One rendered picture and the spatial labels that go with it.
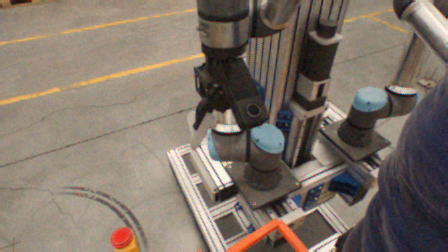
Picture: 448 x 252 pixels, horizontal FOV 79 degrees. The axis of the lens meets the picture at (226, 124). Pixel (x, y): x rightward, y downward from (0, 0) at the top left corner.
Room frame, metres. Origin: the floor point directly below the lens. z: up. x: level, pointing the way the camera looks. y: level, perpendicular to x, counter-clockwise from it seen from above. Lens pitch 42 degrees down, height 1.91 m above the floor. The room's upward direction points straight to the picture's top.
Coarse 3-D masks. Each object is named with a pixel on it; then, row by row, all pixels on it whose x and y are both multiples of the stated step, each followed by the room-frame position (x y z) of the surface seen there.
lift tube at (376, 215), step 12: (444, 84) 0.24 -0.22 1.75; (372, 204) 0.23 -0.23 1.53; (372, 216) 0.22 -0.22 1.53; (384, 216) 0.19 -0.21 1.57; (360, 228) 0.23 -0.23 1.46; (372, 228) 0.20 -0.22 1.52; (384, 228) 0.18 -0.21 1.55; (396, 228) 0.17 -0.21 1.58; (348, 240) 0.23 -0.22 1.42; (360, 240) 0.21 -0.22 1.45; (372, 240) 0.19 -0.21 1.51; (384, 240) 0.18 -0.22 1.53; (396, 240) 0.16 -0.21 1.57
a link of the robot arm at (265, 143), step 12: (252, 132) 0.67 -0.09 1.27; (264, 132) 0.68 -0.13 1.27; (276, 132) 0.68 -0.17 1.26; (252, 144) 0.64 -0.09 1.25; (264, 144) 0.62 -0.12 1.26; (276, 144) 0.63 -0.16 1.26; (252, 156) 0.62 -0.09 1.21; (264, 156) 0.62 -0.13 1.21; (276, 156) 0.62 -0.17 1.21; (264, 168) 0.62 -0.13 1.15
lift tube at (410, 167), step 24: (432, 96) 0.25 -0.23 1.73; (408, 120) 0.25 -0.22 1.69; (432, 120) 0.21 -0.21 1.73; (408, 144) 0.21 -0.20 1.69; (432, 144) 0.19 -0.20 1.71; (384, 168) 0.24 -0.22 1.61; (408, 168) 0.20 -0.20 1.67; (432, 168) 0.17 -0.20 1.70; (384, 192) 0.20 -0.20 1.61; (408, 192) 0.18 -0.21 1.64; (432, 192) 0.16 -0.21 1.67; (408, 216) 0.16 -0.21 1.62; (432, 216) 0.15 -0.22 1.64; (408, 240) 0.14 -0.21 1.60; (432, 240) 0.13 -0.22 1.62
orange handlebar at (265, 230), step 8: (272, 224) 0.36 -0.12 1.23; (280, 224) 0.36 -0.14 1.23; (256, 232) 0.34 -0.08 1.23; (264, 232) 0.34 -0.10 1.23; (288, 232) 0.34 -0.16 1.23; (240, 240) 0.32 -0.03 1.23; (248, 240) 0.32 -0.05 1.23; (256, 240) 0.32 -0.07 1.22; (288, 240) 0.33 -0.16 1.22; (296, 240) 0.32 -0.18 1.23; (232, 248) 0.30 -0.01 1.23; (240, 248) 0.30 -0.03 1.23; (296, 248) 0.30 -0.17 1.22; (304, 248) 0.30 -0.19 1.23
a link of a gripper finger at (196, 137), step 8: (192, 112) 0.40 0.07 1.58; (192, 120) 0.39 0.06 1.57; (208, 120) 0.36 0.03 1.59; (192, 128) 0.36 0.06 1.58; (200, 128) 0.36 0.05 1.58; (208, 128) 0.36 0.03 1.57; (192, 136) 0.36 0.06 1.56; (200, 136) 0.35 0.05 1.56; (192, 144) 0.35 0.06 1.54; (200, 144) 0.36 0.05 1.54
